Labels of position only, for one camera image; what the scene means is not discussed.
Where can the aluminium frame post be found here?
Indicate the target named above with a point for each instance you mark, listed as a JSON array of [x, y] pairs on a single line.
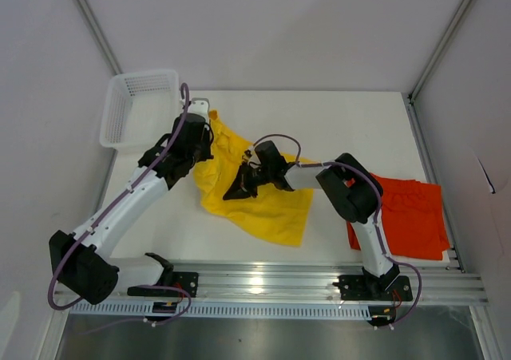
[[97, 34], [461, 13]]

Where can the right aluminium frame post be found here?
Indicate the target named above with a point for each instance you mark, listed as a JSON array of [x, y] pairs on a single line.
[[461, 13]]

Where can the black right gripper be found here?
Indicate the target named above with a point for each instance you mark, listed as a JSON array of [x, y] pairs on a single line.
[[236, 191]]

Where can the yellow shorts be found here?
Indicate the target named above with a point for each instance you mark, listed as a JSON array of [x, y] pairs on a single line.
[[274, 216]]

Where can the aluminium mounting rail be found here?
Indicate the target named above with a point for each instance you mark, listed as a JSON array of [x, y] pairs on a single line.
[[314, 284]]

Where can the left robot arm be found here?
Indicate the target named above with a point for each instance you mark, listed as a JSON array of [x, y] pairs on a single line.
[[81, 261]]

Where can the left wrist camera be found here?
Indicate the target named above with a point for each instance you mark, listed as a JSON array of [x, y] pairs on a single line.
[[199, 106]]

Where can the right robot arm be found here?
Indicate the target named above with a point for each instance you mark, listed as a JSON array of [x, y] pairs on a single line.
[[353, 192]]

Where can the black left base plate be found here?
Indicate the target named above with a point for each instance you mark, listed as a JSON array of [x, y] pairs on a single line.
[[179, 284]]

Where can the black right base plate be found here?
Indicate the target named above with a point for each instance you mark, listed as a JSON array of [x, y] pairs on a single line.
[[354, 288]]

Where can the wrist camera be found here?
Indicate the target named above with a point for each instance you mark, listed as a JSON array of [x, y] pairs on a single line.
[[248, 156], [199, 106]]

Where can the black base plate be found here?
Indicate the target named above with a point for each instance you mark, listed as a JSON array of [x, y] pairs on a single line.
[[354, 288], [179, 284]]

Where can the left aluminium frame post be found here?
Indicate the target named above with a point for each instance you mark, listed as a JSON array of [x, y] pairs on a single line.
[[97, 34]]

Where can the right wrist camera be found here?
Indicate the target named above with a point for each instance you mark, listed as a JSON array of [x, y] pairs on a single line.
[[248, 156]]

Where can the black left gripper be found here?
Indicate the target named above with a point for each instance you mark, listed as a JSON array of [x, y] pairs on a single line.
[[207, 136]]

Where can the slotted cable duct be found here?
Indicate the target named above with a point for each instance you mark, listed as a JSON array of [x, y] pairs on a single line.
[[201, 309]]

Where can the orange shorts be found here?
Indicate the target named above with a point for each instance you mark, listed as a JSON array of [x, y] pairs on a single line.
[[412, 219]]

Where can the white plastic basket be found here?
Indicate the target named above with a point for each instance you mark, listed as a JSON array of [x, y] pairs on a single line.
[[139, 108]]

